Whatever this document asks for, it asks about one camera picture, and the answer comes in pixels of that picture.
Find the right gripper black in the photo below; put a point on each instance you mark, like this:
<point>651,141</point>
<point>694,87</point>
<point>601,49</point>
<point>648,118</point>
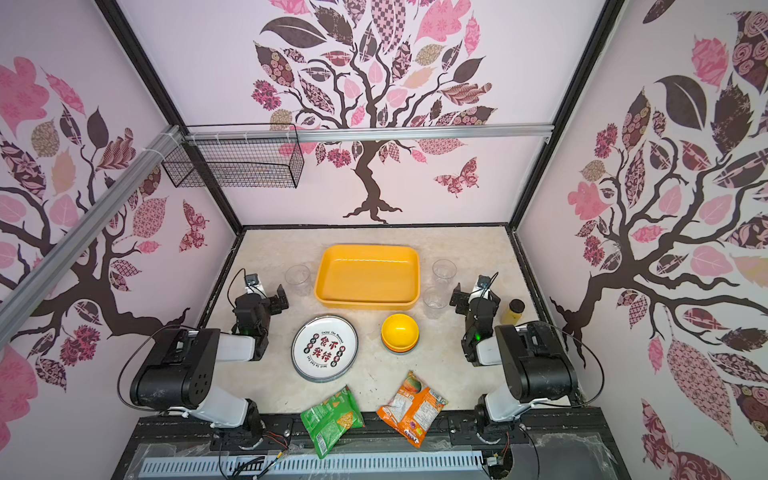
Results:
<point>462,300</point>

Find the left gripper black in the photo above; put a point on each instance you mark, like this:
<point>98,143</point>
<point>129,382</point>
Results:
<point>274,300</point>

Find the plate with red characters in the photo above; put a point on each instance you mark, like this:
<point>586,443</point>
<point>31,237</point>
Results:
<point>324,348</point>

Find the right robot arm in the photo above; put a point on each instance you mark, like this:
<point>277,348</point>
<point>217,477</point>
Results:
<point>537,371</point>

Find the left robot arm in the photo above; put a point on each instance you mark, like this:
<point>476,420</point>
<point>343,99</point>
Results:
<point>177,375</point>

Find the yellow plastic bin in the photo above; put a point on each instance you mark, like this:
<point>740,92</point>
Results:
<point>368,277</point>

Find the yellow juice bottle black cap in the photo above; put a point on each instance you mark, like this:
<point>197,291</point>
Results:
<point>514,312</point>

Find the clear cup front right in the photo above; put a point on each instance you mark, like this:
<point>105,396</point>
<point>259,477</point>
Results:
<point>435,299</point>

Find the clear cup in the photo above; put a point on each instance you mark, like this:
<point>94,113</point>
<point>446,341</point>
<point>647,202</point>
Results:
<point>299,280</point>
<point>435,299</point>
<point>443,272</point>

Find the clear cup back right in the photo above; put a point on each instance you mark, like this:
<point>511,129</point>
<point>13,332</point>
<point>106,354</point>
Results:
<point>443,272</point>

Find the clear cup left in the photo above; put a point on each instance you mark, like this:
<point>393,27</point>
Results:
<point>299,280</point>

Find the yellow stacked bowls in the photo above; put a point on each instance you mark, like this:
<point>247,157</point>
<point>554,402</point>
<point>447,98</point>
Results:
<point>400,333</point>

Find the orange snack bag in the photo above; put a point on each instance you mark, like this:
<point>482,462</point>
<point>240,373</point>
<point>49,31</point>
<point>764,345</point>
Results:
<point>413,409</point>

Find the green snack bag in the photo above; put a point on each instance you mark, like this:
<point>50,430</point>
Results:
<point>329,420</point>

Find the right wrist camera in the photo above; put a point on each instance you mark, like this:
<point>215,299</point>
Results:
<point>483,282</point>

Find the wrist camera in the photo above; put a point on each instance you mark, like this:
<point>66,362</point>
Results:
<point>483,282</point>
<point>251,281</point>

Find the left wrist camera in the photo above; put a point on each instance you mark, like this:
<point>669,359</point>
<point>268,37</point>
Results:
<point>251,281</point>

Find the black wire basket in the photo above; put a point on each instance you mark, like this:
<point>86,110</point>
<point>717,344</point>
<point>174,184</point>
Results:
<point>256,155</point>

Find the white slotted cable duct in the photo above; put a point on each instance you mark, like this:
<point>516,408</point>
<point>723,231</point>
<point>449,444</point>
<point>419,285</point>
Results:
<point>308,464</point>

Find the aluminium rail back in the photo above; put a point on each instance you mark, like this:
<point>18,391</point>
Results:
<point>369,132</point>

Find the aluminium rail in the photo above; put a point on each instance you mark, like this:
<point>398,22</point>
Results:
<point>369,132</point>
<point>18,307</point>

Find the aluminium rail left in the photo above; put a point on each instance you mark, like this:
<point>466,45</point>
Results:
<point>18,307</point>

